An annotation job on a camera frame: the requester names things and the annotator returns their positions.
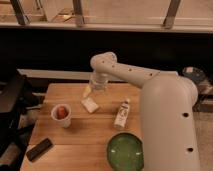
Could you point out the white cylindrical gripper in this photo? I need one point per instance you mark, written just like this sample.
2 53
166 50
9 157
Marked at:
98 81

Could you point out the white sponge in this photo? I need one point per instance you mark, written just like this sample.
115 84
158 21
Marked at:
90 105

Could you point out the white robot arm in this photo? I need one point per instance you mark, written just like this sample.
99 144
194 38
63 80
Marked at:
166 109

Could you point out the green ceramic bowl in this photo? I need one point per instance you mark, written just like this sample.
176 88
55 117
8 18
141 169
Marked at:
125 152

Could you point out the wooden table board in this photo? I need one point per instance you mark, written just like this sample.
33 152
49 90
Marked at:
81 146

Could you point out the red object in cup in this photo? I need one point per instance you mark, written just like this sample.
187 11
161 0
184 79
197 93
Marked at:
61 112

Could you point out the white paper cup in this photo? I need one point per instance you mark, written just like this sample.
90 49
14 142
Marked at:
65 123

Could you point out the white bottle with label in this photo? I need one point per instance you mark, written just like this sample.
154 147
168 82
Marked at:
122 115

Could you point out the black rectangular block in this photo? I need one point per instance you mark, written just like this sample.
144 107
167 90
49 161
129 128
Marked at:
38 149

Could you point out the black chair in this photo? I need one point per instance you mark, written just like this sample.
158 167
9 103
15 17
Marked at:
15 97

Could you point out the dark round dish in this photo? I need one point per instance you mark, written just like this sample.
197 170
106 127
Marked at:
194 74

